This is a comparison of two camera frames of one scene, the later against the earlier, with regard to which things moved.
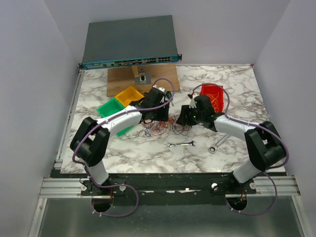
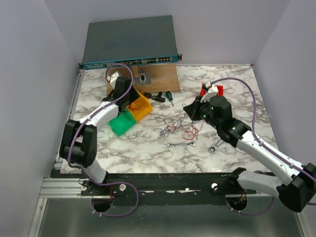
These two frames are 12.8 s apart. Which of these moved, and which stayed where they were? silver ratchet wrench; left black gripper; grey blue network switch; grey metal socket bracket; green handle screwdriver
Moved: left black gripper
Stayed: green handle screwdriver; grey blue network switch; grey metal socket bracket; silver ratchet wrench
